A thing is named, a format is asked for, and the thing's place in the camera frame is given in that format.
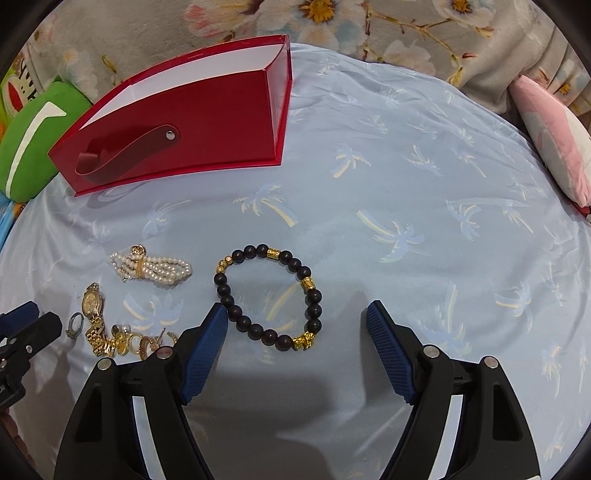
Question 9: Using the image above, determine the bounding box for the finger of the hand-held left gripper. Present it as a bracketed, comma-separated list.
[0, 301, 40, 326]
[0, 312, 64, 370]

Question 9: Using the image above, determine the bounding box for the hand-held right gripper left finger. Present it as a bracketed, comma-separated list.
[53, 302, 229, 480]

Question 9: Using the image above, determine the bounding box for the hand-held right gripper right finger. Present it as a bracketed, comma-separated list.
[365, 300, 541, 480]

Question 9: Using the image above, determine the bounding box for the gold pearl earring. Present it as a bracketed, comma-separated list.
[111, 324, 133, 356]
[131, 333, 163, 361]

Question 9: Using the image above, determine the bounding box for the gold silver chain necklace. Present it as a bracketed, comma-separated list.
[82, 282, 116, 358]

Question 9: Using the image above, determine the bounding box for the dark bead bracelet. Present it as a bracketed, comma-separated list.
[213, 244, 323, 354]

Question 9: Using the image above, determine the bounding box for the pearl bracelet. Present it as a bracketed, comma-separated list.
[110, 244, 192, 288]

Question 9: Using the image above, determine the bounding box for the red cardboard box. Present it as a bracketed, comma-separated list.
[47, 34, 293, 197]

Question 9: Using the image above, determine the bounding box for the light blue palm-print sheet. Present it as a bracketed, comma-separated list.
[0, 41, 591, 480]

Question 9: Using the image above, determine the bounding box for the green plush pillow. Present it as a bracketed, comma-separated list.
[0, 76, 94, 204]

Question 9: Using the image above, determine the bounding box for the cartoon printed cloth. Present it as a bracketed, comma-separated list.
[0, 46, 52, 126]

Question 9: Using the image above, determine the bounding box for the pink pillow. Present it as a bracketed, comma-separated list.
[508, 75, 591, 209]

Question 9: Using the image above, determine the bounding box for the grey floral blanket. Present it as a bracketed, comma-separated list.
[28, 0, 591, 121]

